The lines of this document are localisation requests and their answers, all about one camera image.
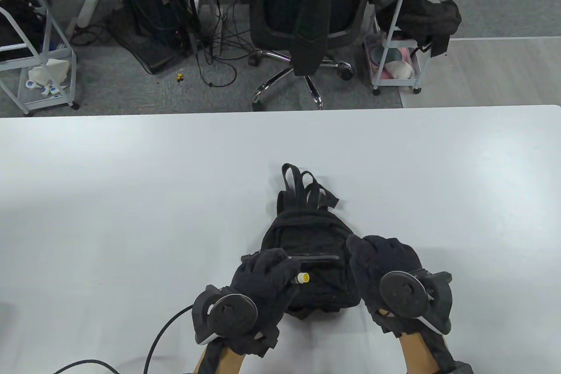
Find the white plush item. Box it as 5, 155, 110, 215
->
385, 61, 415, 80

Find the person's right hand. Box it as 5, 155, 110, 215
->
346, 235, 441, 338

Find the black bag in rack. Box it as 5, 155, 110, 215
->
0, 0, 47, 63

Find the white metal wire rack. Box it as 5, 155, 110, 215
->
0, 0, 81, 116

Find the black corduroy backpack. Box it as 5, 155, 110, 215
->
240, 163, 364, 320

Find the black floor cable bundle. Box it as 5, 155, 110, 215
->
193, 0, 252, 88

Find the person's left hand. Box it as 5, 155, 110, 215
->
219, 248, 304, 358

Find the black braided cable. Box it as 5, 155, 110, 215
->
53, 304, 196, 374

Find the black bag on cart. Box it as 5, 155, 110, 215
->
377, 0, 463, 58

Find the pink cloth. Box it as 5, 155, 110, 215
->
379, 46, 418, 81

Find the person's left forearm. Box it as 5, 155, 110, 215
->
196, 343, 247, 374

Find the person's right forearm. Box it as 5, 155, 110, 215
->
396, 332, 440, 374

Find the white crumpled bag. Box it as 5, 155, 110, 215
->
28, 58, 71, 85

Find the teal bowl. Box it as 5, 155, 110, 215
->
372, 46, 402, 66

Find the black round tracking controller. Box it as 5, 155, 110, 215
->
192, 285, 259, 346
379, 271, 453, 333

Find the white rolling cart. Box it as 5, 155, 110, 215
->
365, 0, 424, 96

